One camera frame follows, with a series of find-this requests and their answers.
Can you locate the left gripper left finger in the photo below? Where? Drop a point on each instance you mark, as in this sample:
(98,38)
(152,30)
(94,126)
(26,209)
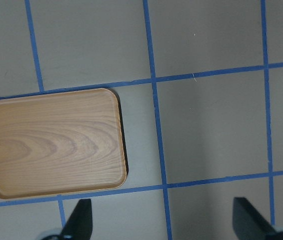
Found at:
(79,224)

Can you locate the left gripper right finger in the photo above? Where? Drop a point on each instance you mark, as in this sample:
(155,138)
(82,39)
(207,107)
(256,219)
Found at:
(248,223)

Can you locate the wooden tray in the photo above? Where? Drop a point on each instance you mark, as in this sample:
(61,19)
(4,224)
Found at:
(61,143)

